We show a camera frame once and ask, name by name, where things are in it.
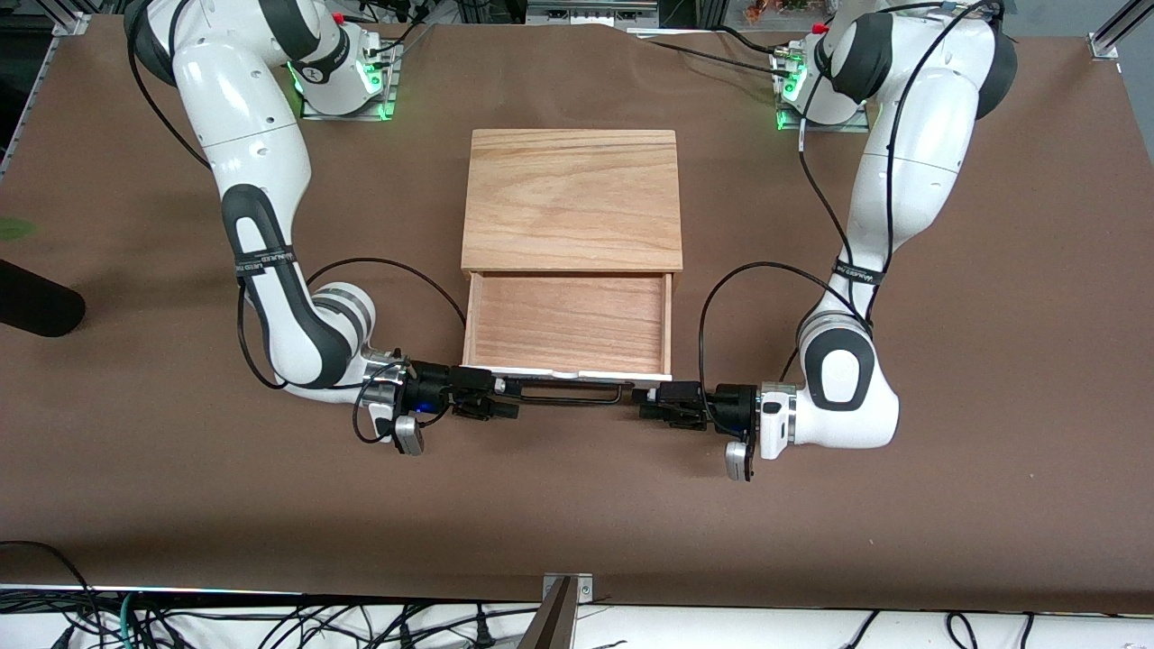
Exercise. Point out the orange background item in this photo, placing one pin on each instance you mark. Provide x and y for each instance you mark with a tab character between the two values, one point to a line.
775	9

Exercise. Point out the small metal bracket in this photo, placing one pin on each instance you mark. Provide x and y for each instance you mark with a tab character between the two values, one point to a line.
586	586

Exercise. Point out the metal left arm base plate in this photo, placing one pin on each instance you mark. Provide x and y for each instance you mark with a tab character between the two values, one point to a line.
793	122

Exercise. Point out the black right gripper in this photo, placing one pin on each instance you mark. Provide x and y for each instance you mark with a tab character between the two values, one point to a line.
430	382

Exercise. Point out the brown paper table cover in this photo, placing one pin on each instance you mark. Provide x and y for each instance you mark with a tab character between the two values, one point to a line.
577	505

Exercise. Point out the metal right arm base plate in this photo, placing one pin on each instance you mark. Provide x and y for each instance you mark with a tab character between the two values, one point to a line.
347	115

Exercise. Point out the light wooden drawer cabinet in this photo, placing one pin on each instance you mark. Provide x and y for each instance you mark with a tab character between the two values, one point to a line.
572	198

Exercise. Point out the dark wedge-shaped camera pole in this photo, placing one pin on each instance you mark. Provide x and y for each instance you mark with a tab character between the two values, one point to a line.
552	622

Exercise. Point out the grey equipment box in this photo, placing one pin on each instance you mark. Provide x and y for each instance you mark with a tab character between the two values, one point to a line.
590	11

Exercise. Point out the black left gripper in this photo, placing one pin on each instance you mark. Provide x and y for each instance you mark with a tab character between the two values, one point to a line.
735	405

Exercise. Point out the black foam cylinder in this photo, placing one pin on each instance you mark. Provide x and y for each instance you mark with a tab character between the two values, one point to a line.
36	302

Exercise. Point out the aluminium frame profile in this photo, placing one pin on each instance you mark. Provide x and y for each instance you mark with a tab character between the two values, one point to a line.
1113	36
68	27

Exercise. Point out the wooden drawer with white front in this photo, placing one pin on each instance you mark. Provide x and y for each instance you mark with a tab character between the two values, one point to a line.
568	324

